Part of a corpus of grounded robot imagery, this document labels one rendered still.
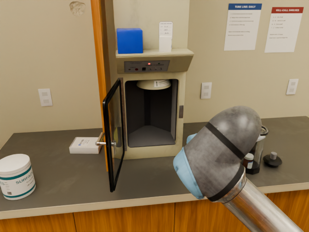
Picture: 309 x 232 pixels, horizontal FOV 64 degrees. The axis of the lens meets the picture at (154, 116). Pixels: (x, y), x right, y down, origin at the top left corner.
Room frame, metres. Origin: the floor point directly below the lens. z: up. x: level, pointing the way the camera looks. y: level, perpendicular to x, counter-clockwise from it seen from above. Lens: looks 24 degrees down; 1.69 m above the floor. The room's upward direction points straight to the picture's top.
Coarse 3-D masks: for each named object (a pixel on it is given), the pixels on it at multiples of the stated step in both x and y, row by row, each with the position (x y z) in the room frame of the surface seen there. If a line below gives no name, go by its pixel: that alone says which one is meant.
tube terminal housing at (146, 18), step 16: (128, 0) 1.12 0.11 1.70; (144, 0) 1.13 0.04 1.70; (160, 0) 1.14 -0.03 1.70; (176, 0) 1.15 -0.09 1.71; (128, 16) 1.12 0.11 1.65; (144, 16) 1.13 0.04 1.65; (160, 16) 1.14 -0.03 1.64; (176, 16) 1.15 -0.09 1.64; (144, 32) 1.13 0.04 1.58; (176, 32) 1.15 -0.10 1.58; (144, 48) 1.13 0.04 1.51; (176, 48) 1.15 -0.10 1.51; (128, 80) 1.12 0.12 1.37; (176, 128) 1.18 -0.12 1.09; (176, 144) 1.15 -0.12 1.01
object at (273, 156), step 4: (272, 152) 1.08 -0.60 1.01; (264, 156) 1.10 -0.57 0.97; (268, 156) 1.09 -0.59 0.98; (272, 156) 1.07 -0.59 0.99; (276, 156) 1.09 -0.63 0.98; (264, 160) 1.07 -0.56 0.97; (268, 160) 1.06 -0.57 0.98; (272, 160) 1.05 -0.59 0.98; (276, 160) 1.05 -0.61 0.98; (280, 160) 1.05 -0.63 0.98; (268, 164) 1.05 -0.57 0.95; (272, 164) 1.03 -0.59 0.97; (276, 164) 1.03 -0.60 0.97; (280, 164) 1.04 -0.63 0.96
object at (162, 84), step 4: (140, 80) 1.20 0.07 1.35; (144, 80) 1.18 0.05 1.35; (148, 80) 1.17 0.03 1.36; (152, 80) 1.16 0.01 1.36; (156, 80) 1.16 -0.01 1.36; (160, 80) 1.17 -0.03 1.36; (164, 80) 1.18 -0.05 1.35; (168, 80) 1.21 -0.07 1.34; (140, 84) 1.18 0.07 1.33; (144, 84) 1.17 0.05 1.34; (148, 84) 1.16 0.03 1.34; (152, 84) 1.16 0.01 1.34; (156, 84) 1.16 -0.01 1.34; (160, 84) 1.16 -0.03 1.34; (164, 84) 1.17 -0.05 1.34; (168, 84) 1.19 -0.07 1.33; (144, 88) 1.16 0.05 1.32; (148, 88) 1.15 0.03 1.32; (152, 88) 1.15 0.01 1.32; (156, 88) 1.15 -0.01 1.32; (160, 88) 1.15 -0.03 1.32; (164, 88) 1.16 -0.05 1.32
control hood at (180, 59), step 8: (184, 48) 1.15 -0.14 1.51; (120, 56) 1.00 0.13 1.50; (128, 56) 1.01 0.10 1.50; (136, 56) 1.01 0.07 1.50; (144, 56) 1.01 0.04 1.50; (152, 56) 1.02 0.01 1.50; (160, 56) 1.02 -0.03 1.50; (168, 56) 1.03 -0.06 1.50; (176, 56) 1.03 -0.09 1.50; (184, 56) 1.04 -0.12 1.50; (192, 56) 1.04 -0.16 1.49; (120, 64) 1.04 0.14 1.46; (176, 64) 1.08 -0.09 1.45; (184, 64) 1.08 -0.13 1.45; (120, 72) 1.08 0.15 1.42; (128, 72) 1.09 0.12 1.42; (136, 72) 1.09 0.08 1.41; (144, 72) 1.10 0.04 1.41
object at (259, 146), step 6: (264, 126) 1.06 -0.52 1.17; (264, 132) 0.99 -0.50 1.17; (264, 138) 1.00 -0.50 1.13; (258, 144) 0.99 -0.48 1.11; (252, 150) 0.99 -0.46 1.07; (258, 150) 0.99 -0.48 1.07; (246, 156) 1.01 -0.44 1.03; (252, 156) 0.99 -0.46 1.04; (258, 156) 0.99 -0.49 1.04; (240, 162) 1.04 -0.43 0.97; (246, 162) 1.00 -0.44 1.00; (252, 162) 0.99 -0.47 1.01; (258, 162) 1.00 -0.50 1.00; (252, 168) 0.99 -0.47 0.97
